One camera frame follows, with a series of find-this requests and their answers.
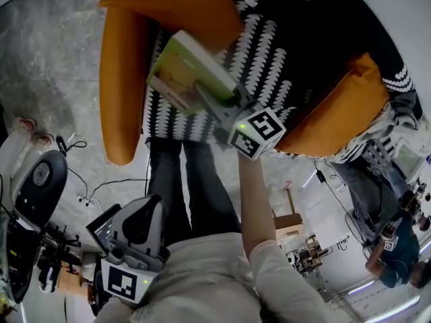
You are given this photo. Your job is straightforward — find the small wooden table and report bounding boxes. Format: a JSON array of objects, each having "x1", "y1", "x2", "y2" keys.
[{"x1": 271, "y1": 213, "x2": 304, "y2": 242}]

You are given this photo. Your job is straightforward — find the black floor cable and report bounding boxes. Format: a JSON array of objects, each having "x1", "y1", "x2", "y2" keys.
[{"x1": 65, "y1": 139, "x2": 151, "y2": 201}]

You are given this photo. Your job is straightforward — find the orange sofa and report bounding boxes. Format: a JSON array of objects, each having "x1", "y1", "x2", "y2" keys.
[{"x1": 97, "y1": 0, "x2": 425, "y2": 166}]

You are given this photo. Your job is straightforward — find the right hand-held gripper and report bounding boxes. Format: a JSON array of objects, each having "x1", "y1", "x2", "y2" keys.
[{"x1": 195, "y1": 82, "x2": 288, "y2": 162}]

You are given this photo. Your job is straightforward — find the white power strip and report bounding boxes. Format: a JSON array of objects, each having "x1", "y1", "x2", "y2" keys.
[{"x1": 77, "y1": 195, "x2": 104, "y2": 212}]

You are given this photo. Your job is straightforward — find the black mounted phone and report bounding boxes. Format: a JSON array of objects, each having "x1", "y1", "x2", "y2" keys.
[{"x1": 86, "y1": 203, "x2": 123, "y2": 254}]

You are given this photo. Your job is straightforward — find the orange cushion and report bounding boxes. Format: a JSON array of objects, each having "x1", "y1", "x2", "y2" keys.
[
  {"x1": 274, "y1": 52, "x2": 391, "y2": 157},
  {"x1": 98, "y1": 0, "x2": 245, "y2": 55}
]

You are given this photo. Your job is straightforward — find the black folding stand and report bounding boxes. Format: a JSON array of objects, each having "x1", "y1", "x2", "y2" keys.
[{"x1": 36, "y1": 223, "x2": 81, "y2": 294}]

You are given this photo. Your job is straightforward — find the black white striped blanket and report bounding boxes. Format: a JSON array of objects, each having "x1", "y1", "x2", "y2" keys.
[{"x1": 141, "y1": 0, "x2": 424, "y2": 164}]

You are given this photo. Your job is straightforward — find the person's white sweatshirt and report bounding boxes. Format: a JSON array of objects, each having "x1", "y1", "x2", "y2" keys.
[{"x1": 94, "y1": 232, "x2": 333, "y2": 323}]

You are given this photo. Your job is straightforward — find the person's dark trousers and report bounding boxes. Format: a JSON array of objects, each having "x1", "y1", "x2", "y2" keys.
[{"x1": 146, "y1": 137, "x2": 242, "y2": 247}]

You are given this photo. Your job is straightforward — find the brown cardboard box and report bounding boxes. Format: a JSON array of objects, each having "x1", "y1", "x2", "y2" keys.
[{"x1": 56, "y1": 260, "x2": 89, "y2": 298}]

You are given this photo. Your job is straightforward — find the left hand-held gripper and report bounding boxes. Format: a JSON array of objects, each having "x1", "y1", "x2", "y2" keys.
[{"x1": 100, "y1": 194, "x2": 171, "y2": 305}]

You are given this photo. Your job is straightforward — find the person's right forearm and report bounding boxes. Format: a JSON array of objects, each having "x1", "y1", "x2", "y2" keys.
[{"x1": 237, "y1": 153, "x2": 275, "y2": 258}]

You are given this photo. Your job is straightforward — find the white cabinet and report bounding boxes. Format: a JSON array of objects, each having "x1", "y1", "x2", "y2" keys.
[{"x1": 393, "y1": 139, "x2": 428, "y2": 183}]

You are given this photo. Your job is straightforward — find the pile of grey clothes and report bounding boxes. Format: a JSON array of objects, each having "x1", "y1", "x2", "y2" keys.
[{"x1": 365, "y1": 91, "x2": 426, "y2": 168}]

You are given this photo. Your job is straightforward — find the green book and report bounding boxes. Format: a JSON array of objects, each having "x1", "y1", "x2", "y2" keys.
[{"x1": 146, "y1": 29, "x2": 238, "y2": 117}]

